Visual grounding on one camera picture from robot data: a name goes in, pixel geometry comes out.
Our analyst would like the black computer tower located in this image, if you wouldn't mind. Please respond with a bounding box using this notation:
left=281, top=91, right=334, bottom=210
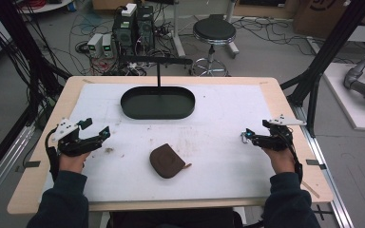
left=111, top=12, right=138, bottom=58
left=135, top=4, right=156, bottom=53

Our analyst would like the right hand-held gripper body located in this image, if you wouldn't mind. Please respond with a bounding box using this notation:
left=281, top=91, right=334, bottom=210
left=252, top=114, right=308, bottom=152

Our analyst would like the black T-shaped stand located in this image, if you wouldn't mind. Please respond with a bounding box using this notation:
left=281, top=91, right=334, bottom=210
left=118, top=55, right=194, bottom=88

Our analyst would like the grey power supply unit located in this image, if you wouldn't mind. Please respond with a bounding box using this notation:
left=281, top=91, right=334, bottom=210
left=86, top=32, right=105, bottom=59
left=101, top=33, right=115, bottom=59

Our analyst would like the black metal frame strut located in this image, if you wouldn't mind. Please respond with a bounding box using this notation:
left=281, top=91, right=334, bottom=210
left=279, top=0, right=365, bottom=138

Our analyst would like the hand-held gripper black cable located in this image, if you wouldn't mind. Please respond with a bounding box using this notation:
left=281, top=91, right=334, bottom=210
left=284, top=125, right=304, bottom=184
left=44, top=125, right=61, bottom=183

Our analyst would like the person's dark lap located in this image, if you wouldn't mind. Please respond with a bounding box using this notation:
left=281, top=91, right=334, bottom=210
left=106, top=207, right=245, bottom=228

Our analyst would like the black oval tray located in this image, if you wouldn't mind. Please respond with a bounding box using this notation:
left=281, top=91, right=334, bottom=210
left=120, top=85, right=197, bottom=121

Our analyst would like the black round stool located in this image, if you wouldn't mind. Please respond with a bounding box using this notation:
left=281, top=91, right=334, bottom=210
left=190, top=13, right=238, bottom=77

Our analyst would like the brown cardboard box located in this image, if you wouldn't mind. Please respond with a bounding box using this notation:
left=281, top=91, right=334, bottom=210
left=292, top=0, right=359, bottom=40

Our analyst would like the person's left hand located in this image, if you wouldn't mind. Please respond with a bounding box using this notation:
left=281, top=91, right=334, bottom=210
left=58, top=151, right=91, bottom=175

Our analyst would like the white floor platform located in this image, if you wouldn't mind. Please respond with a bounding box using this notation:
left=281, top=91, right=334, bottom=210
left=322, top=62, right=365, bottom=133

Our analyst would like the brown zip pouch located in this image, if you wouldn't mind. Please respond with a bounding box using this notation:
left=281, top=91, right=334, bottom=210
left=148, top=142, right=193, bottom=180

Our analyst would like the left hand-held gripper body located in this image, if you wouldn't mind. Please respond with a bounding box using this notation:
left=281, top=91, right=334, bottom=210
left=50, top=118, right=104, bottom=158

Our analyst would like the person's right hand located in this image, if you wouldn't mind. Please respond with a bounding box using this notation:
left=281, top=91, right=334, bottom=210
left=260, top=146, right=297, bottom=176

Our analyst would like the aluminium rail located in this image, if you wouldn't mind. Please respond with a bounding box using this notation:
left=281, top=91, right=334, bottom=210
left=291, top=104, right=355, bottom=228
left=0, top=123, right=36, bottom=212

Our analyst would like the black tape strip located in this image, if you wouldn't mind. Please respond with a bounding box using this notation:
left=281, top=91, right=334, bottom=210
left=305, top=159, right=328, bottom=171
left=23, top=160, right=42, bottom=169

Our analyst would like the white table mat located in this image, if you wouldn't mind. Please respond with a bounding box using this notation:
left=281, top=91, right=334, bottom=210
left=38, top=82, right=287, bottom=204

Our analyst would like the black cable bundle frame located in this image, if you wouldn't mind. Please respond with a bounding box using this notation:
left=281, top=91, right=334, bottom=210
left=0, top=0, right=72, bottom=131

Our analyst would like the white box on computer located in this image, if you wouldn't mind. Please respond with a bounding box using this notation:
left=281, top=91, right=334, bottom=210
left=121, top=2, right=138, bottom=18

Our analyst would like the right hand-held gripper black cable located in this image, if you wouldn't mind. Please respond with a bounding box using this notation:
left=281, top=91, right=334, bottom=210
left=284, top=125, right=304, bottom=184

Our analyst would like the left hand-held gripper black cable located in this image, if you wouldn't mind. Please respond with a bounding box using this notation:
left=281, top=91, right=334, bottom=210
left=44, top=125, right=61, bottom=183

